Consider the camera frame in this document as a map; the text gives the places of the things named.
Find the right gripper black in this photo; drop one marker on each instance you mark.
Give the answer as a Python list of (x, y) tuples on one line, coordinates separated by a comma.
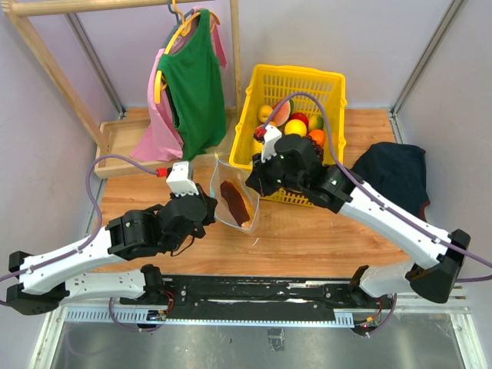
[(257, 178)]

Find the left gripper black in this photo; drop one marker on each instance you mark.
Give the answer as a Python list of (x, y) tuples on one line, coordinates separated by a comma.
[(211, 203)]

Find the clear zip top bag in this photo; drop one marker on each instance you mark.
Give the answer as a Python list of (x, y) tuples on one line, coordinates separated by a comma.
[(223, 171)]

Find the papaya slice toy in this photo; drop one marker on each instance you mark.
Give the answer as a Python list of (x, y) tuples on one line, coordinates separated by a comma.
[(239, 204)]

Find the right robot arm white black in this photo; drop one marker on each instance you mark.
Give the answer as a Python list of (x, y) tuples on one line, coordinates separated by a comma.
[(365, 207)]

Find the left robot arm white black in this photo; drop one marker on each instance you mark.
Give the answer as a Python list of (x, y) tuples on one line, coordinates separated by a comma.
[(69, 274)]

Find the green tank top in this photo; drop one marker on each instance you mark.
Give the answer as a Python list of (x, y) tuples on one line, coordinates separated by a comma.
[(195, 87)]

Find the yellow lemon toy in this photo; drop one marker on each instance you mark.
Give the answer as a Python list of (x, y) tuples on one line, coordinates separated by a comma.
[(256, 147)]

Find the yellow apple toy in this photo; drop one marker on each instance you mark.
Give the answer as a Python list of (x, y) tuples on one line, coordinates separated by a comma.
[(295, 127)]

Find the yellow peach toy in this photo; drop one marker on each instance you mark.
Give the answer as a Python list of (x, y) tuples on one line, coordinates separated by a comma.
[(263, 113)]

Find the orange fruit toy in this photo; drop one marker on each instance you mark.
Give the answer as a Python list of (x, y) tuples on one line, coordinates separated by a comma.
[(318, 137)]

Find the watermelon slice toy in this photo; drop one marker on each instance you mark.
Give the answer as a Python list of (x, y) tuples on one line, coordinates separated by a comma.
[(283, 114)]

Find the red apple toy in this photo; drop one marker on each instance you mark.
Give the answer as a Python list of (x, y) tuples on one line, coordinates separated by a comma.
[(299, 116)]

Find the green red mango toy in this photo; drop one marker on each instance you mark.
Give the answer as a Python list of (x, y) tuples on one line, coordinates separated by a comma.
[(315, 122)]

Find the pink shirt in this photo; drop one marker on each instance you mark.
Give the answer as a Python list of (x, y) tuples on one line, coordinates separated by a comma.
[(161, 141)]

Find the yellow plastic basket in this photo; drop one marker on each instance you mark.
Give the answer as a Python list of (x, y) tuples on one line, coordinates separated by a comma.
[(313, 92)]

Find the wooden clothes rack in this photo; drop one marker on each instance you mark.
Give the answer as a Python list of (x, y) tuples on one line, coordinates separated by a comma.
[(45, 27)]

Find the dark navy cloth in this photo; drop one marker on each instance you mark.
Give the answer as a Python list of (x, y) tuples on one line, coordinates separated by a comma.
[(398, 172)]

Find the yellow clothes hanger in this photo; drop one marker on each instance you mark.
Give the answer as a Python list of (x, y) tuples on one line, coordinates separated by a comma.
[(178, 37)]

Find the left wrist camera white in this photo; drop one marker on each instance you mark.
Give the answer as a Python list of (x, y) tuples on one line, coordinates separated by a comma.
[(180, 179)]

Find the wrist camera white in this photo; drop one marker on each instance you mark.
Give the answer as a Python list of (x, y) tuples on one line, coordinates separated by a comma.
[(180, 179), (267, 135)]

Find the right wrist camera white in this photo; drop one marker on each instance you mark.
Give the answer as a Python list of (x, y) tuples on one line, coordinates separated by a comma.
[(267, 135)]

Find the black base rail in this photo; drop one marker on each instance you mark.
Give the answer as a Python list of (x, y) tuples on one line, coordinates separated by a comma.
[(248, 300)]

